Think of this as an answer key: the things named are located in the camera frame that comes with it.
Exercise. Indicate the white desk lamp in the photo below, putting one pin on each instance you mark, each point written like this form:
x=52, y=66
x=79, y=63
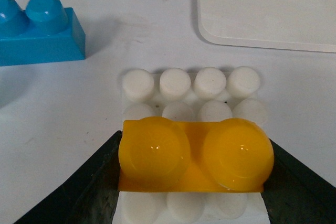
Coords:
x=305, y=25

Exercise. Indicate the yellow two-stud block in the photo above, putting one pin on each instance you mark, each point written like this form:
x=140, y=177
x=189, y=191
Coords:
x=160, y=155

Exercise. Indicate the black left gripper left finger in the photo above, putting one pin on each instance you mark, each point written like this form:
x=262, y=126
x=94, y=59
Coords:
x=89, y=195

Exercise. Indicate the white studded base plate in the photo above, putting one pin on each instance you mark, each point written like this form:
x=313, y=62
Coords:
x=208, y=95

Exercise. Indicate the blue three-stud block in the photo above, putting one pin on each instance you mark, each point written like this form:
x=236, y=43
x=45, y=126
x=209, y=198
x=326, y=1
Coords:
x=43, y=32

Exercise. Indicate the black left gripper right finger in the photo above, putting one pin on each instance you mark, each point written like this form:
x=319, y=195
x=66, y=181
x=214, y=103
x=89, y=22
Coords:
x=295, y=194

